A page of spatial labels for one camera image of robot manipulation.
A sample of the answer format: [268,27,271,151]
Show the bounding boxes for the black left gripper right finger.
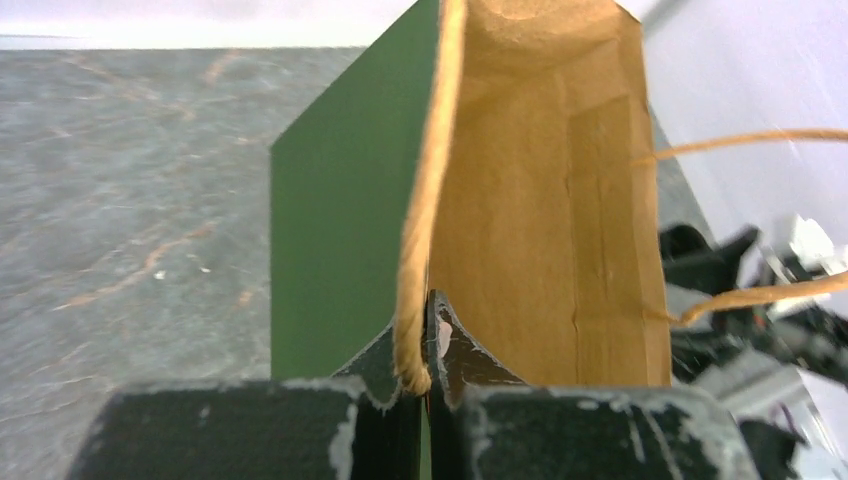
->
[425,290,758,479]

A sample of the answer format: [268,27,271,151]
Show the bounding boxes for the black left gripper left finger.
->
[68,329,421,480]

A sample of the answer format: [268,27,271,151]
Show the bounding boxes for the green paper bag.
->
[268,0,848,399]

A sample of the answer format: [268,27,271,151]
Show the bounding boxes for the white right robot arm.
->
[659,216,847,479]

